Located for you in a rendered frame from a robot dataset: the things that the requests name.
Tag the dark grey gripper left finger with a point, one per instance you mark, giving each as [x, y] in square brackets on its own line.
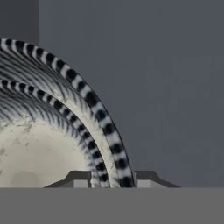
[78, 178]

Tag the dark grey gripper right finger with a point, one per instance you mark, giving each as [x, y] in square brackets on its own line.
[148, 179]

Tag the small black-and-white striped bowl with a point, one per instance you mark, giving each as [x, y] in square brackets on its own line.
[32, 148]

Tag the large black-and-white striped bowl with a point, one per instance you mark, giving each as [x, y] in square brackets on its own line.
[91, 98]

